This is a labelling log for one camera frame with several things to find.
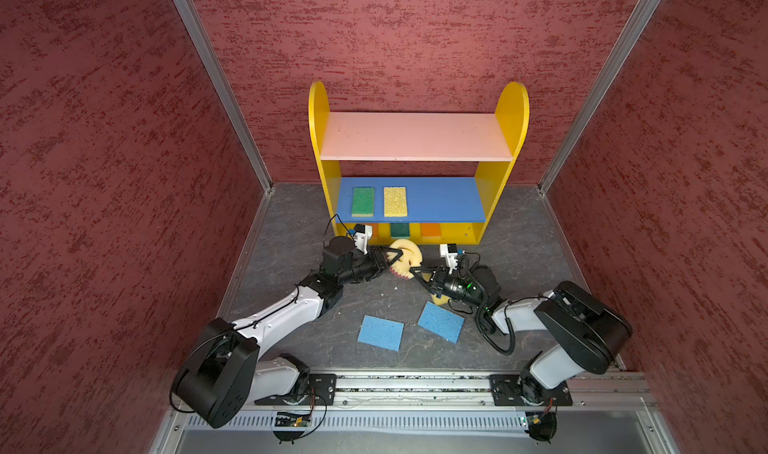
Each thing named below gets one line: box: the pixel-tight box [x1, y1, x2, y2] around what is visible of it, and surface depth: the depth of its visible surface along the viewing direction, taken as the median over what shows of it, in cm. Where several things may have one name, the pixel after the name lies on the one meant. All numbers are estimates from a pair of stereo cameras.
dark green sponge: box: [390, 222, 410, 239], surface depth 105 cm
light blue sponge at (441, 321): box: [417, 301, 465, 344], surface depth 87 cm
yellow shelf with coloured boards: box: [308, 81, 530, 246], surface depth 85 cm
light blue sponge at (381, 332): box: [357, 315, 405, 351], surface depth 85 cm
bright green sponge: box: [351, 187, 374, 217], surface depth 98 cm
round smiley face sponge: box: [387, 239, 423, 280], surface depth 79 cm
